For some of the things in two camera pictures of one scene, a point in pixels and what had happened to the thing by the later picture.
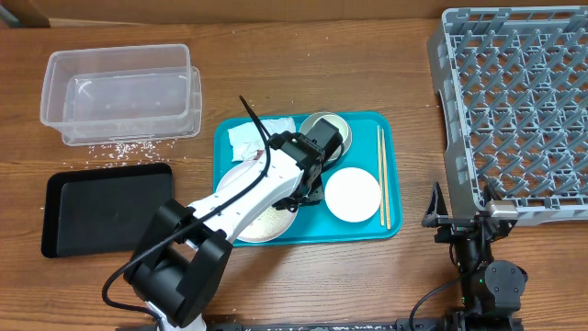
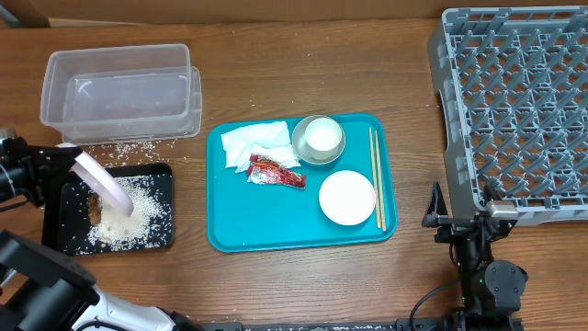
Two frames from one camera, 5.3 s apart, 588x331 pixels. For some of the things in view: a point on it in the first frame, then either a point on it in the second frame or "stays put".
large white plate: (268, 226) -> (105, 181)
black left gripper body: (307, 193) -> (22, 175)
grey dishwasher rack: (513, 83) stays put
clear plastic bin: (117, 94) stays put
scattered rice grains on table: (130, 153) stays put
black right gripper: (435, 215) stays put
